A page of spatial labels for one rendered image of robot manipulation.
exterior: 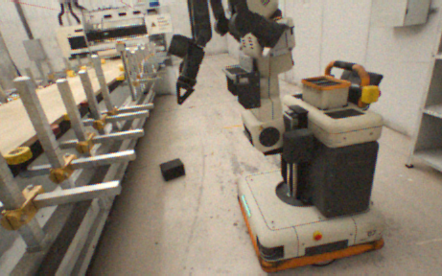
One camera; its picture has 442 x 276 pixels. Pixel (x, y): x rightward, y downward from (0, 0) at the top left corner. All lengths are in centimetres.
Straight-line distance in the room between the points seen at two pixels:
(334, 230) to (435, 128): 144
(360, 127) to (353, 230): 54
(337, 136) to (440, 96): 141
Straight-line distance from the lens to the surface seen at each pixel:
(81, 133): 126
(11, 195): 84
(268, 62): 114
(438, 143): 268
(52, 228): 100
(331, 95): 127
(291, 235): 134
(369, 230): 153
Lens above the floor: 123
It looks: 24 degrees down
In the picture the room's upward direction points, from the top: 8 degrees counter-clockwise
